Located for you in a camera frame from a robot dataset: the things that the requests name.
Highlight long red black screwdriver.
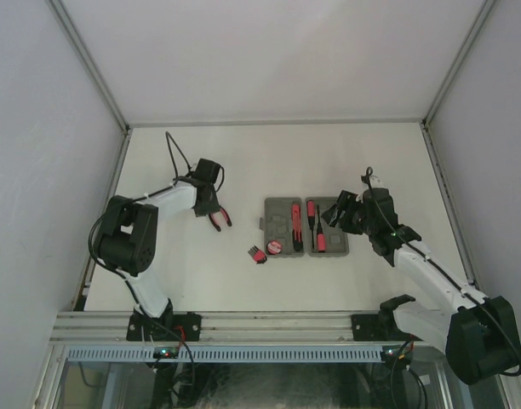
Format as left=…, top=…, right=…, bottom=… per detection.
left=306, top=200, right=316, bottom=250

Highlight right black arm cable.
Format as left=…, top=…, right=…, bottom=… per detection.
left=360, top=166, right=521, bottom=378

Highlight red hex key set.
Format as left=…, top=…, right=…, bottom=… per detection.
left=248, top=246, right=267, bottom=264

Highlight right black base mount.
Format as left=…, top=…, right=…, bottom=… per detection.
left=351, top=314, right=420, bottom=342

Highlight red black pliers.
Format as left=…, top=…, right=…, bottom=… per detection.
left=208, top=206, right=232, bottom=232

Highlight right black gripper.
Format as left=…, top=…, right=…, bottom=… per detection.
left=322, top=190, right=376, bottom=236

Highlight grey plastic tool case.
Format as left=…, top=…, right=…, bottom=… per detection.
left=260, top=196, right=349, bottom=258

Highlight aluminium front rail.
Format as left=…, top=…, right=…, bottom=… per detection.
left=50, top=311, right=375, bottom=345

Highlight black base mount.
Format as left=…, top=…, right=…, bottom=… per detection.
left=126, top=312, right=202, bottom=342
left=351, top=314, right=420, bottom=342

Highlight short red black screwdriver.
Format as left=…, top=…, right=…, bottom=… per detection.
left=316, top=217, right=326, bottom=253

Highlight blue slotted cable duct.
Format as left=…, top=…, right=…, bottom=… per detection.
left=67, top=345, right=383, bottom=364

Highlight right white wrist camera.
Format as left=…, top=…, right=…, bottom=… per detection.
left=361, top=174, right=385, bottom=190

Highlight red black utility knife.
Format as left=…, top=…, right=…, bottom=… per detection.
left=291, top=203, right=303, bottom=252

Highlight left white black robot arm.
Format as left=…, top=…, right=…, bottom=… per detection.
left=88, top=158, right=226, bottom=341

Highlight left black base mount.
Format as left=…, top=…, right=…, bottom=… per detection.
left=126, top=312, right=202, bottom=342

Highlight black tape roll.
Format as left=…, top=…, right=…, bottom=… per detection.
left=266, top=240, right=283, bottom=256

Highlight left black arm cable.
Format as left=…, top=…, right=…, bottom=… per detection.
left=88, top=130, right=226, bottom=308

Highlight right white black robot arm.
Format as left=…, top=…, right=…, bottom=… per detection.
left=321, top=187, right=521, bottom=385

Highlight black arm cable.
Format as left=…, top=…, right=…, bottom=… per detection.
left=88, top=130, right=226, bottom=308
left=360, top=166, right=521, bottom=378

